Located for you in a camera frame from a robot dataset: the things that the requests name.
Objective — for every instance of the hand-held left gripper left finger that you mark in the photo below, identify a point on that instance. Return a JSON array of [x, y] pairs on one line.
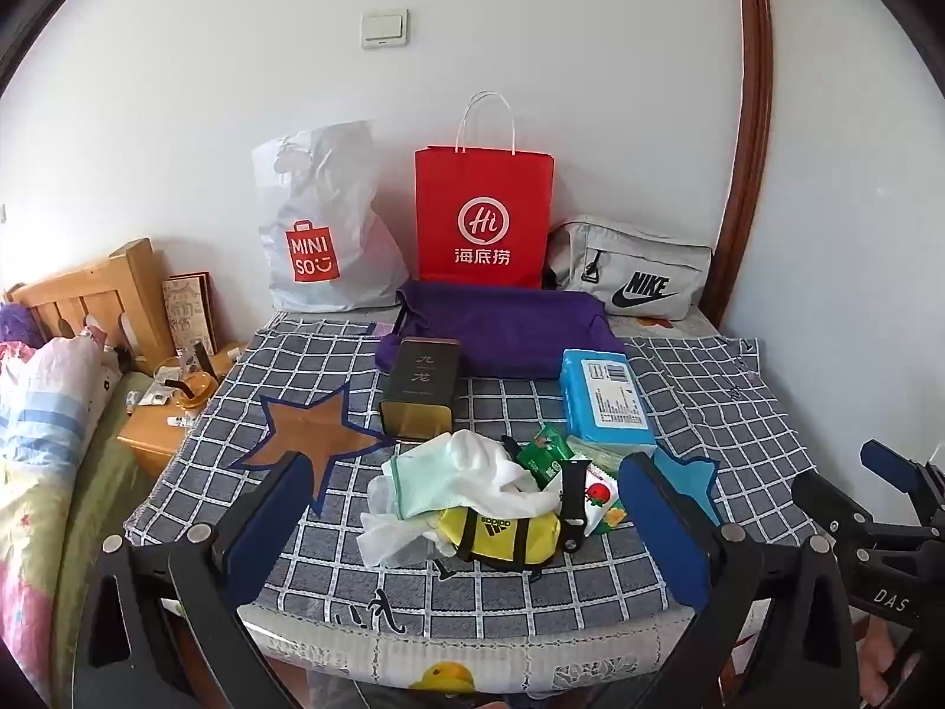
[[258, 524]]

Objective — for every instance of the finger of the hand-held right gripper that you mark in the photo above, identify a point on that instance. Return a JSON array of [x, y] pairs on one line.
[[890, 461], [823, 502]]

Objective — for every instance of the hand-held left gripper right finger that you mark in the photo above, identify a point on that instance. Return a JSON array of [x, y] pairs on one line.
[[664, 524]]

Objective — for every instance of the white tomato print packet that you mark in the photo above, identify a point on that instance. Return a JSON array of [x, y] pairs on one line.
[[602, 496]]

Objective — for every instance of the light green tissue packet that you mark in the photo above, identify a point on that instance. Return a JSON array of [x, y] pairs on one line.
[[596, 454]]

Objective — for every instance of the blue tissue pack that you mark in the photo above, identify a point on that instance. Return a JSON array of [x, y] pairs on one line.
[[583, 413]]

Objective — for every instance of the green snack packet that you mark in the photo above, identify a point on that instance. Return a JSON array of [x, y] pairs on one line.
[[543, 454]]

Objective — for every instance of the small yellow bag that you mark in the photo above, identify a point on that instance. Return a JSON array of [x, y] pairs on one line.
[[502, 535]]

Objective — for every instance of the white cloth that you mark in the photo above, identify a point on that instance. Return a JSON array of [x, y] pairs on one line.
[[487, 469]]

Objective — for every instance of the dark tin box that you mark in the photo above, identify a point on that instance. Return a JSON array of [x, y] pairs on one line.
[[421, 384]]

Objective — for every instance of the purple fabric basket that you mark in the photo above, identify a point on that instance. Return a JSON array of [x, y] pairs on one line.
[[509, 325]]

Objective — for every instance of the person's right hand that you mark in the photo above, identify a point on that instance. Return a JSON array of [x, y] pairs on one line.
[[882, 665]]

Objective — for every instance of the crumpled white plastic wrapper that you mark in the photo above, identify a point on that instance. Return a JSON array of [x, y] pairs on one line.
[[391, 532]]

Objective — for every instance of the grey checked blanket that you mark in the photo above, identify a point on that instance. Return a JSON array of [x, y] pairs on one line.
[[738, 399]]

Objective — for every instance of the wooden nightstand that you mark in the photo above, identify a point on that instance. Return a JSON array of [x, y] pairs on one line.
[[151, 443]]

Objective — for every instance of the amber glass dish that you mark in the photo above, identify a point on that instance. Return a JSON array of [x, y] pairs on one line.
[[198, 393]]

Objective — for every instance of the green bed sheet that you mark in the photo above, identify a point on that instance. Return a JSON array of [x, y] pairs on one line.
[[103, 517]]

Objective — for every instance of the white printed bed sheet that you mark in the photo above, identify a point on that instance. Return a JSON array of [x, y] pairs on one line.
[[517, 665]]

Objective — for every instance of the brown patterned book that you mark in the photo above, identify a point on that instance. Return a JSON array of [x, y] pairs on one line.
[[190, 314]]

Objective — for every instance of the floral quilt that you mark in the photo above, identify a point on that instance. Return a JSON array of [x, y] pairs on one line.
[[44, 421]]

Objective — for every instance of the grey waist bag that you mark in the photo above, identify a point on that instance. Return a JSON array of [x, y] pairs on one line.
[[635, 251]]

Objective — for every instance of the wooden headboard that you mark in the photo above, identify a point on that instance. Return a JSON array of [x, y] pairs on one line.
[[88, 295]]

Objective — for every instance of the purple plush toy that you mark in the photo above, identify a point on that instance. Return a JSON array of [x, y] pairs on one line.
[[22, 325]]

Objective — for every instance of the white plastic shopping bag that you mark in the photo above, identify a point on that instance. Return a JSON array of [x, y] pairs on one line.
[[317, 199]]

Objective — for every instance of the red paper bag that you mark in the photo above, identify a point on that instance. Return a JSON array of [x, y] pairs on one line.
[[480, 184]]

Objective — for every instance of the brown wooden door frame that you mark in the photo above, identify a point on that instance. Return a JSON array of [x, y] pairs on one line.
[[749, 125]]

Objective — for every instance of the white light switch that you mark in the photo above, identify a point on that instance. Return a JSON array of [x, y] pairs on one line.
[[384, 28]]

